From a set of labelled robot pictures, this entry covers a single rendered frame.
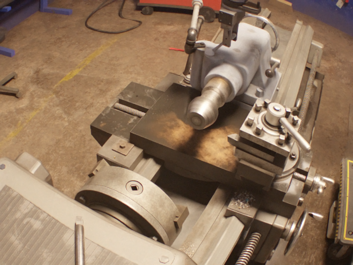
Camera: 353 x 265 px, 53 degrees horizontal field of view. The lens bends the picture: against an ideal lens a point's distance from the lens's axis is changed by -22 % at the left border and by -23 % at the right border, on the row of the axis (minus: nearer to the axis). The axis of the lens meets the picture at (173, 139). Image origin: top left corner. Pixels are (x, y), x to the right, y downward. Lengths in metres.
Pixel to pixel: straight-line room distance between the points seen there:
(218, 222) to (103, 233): 0.71
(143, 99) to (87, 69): 1.82
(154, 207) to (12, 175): 0.33
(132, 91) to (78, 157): 1.06
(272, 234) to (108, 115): 0.75
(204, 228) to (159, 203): 0.42
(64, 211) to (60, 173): 1.88
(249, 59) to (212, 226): 0.57
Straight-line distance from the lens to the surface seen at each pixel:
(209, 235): 1.30
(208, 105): 1.25
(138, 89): 1.70
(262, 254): 1.57
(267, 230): 1.44
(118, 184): 0.91
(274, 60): 1.70
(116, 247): 0.66
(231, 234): 1.30
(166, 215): 0.92
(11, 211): 0.73
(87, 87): 3.21
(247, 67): 1.41
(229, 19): 1.25
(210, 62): 1.41
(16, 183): 0.77
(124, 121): 1.56
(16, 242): 0.69
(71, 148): 2.73
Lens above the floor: 1.90
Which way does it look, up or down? 43 degrees down
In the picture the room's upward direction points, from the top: 6 degrees clockwise
